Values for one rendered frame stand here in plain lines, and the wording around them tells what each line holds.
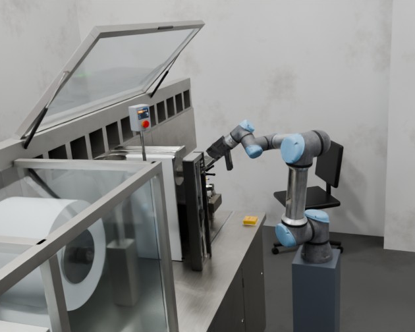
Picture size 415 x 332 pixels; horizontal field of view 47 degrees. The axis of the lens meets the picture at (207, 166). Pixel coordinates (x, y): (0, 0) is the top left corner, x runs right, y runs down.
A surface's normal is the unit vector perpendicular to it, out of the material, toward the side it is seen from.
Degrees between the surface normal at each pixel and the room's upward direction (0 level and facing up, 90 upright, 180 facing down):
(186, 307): 0
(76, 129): 90
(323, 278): 90
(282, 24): 90
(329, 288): 90
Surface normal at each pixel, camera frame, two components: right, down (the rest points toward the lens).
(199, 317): -0.07, -0.96
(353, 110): -0.37, 0.29
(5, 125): 0.92, 0.04
